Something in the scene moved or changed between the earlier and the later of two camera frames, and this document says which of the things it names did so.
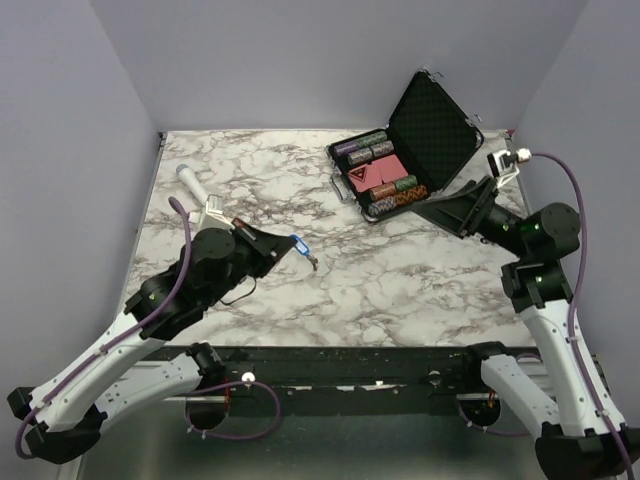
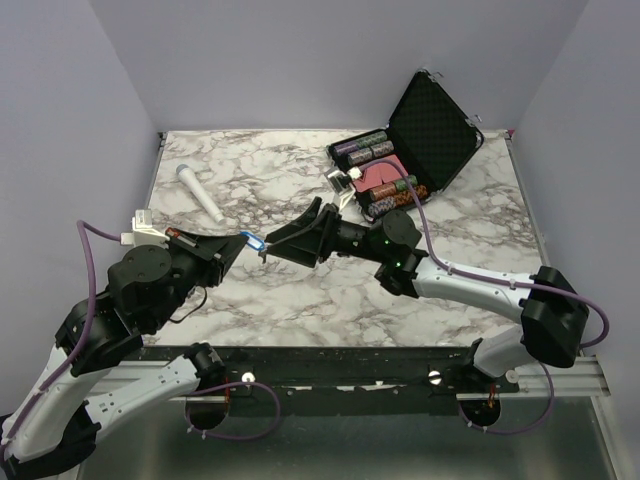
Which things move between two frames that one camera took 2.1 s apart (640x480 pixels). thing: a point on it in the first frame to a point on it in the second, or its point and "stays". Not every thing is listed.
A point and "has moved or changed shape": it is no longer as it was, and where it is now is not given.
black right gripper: (462, 210) to (305, 249)
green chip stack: (372, 139) stays
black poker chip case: (427, 143) stays
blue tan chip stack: (381, 206) stays
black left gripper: (267, 247) to (217, 254)
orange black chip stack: (411, 195) stays
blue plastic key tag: (300, 245) has moved or changed shape
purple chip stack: (346, 148) stays
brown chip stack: (386, 189) stays
